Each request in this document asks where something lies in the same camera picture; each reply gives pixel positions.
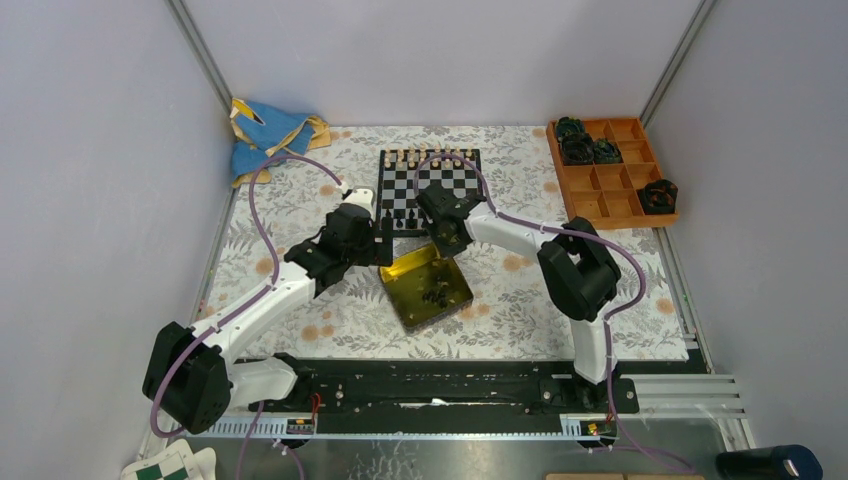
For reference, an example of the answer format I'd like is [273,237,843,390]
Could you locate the yellow metal tray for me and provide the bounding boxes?
[379,243,474,334]

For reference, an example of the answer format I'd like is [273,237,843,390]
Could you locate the black white chess board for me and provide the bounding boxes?
[375,148,482,238]

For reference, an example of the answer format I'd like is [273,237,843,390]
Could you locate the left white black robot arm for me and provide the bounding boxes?
[141,202,394,436]

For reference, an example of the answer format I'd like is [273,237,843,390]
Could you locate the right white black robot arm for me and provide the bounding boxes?
[416,184,621,412]

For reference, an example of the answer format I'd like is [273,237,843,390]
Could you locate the row of white chess pieces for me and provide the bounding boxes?
[382,144,476,171]

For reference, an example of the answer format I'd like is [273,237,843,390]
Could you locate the black chess pieces in tray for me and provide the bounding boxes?
[421,283,450,309]

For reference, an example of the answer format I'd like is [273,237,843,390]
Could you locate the blue yellow cloth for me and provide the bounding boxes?
[229,98,332,188]

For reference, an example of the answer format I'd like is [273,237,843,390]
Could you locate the black coiled part middle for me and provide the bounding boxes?
[560,132,595,166]

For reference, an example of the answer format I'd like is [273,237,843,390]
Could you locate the black coiled part top left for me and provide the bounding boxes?
[554,116,586,139]

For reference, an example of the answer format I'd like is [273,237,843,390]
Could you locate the orange compartment organizer tray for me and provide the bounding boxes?
[546,117,679,230]

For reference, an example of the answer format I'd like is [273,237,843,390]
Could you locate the black coiled part in organizer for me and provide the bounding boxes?
[592,138,623,165]

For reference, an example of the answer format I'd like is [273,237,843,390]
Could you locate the black part at tray edge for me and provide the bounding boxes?
[637,179,679,215]

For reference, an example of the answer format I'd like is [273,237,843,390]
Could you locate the green white checkered paper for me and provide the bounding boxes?
[120,439,217,480]

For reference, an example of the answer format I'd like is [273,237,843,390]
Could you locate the black mounting base rail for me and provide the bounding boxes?
[262,354,640,415]

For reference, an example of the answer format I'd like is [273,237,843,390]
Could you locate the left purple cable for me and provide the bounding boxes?
[148,154,349,480]

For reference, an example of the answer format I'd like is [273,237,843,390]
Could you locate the purple cable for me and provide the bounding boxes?
[412,153,697,475]
[148,154,349,480]

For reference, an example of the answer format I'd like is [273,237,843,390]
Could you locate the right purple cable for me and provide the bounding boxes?
[412,153,697,475]

